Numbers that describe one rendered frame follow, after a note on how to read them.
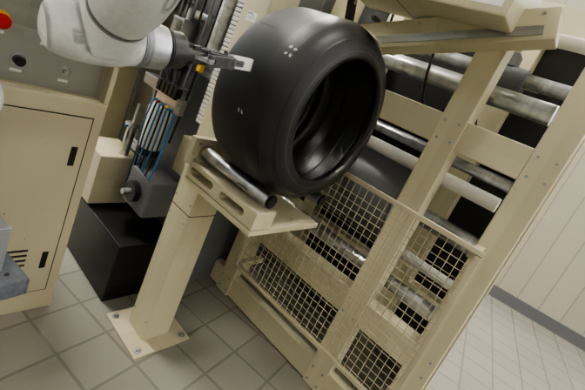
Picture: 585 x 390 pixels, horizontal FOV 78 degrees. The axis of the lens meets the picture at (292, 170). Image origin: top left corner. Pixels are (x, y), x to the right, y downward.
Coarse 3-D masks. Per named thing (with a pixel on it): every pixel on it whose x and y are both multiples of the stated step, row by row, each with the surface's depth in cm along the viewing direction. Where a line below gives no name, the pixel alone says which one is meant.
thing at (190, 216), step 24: (264, 0) 121; (288, 0) 124; (240, 24) 127; (192, 192) 138; (168, 216) 147; (192, 216) 140; (168, 240) 146; (192, 240) 147; (168, 264) 145; (192, 264) 154; (144, 288) 154; (168, 288) 150; (144, 312) 154; (168, 312) 157; (144, 336) 153
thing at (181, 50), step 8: (176, 32) 73; (176, 40) 71; (184, 40) 73; (176, 48) 71; (184, 48) 73; (176, 56) 72; (184, 56) 73; (192, 56) 75; (200, 56) 75; (168, 64) 73; (176, 64) 74; (184, 64) 75
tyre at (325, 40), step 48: (240, 48) 99; (336, 48) 94; (240, 96) 96; (288, 96) 91; (336, 96) 143; (384, 96) 125; (240, 144) 101; (288, 144) 98; (336, 144) 141; (288, 192) 112
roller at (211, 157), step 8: (208, 152) 123; (216, 152) 123; (208, 160) 122; (216, 160) 120; (224, 160) 119; (216, 168) 121; (224, 168) 117; (232, 168) 116; (232, 176) 115; (240, 176) 113; (248, 176) 114; (240, 184) 113; (248, 184) 111; (256, 184) 111; (248, 192) 111; (256, 192) 108; (264, 192) 108; (264, 200) 106; (272, 200) 107
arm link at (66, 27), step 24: (48, 0) 56; (72, 0) 57; (48, 24) 56; (72, 24) 56; (96, 24) 56; (48, 48) 58; (72, 48) 58; (96, 48) 59; (120, 48) 60; (144, 48) 66
